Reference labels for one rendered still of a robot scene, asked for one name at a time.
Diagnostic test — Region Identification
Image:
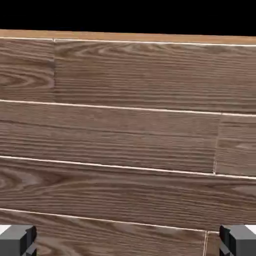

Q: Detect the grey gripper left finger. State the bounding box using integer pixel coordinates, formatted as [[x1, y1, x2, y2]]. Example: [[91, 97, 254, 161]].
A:
[[0, 224, 38, 256]]

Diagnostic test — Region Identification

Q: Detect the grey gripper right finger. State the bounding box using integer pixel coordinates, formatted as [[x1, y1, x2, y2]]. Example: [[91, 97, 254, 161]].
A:
[[218, 224, 256, 256]]

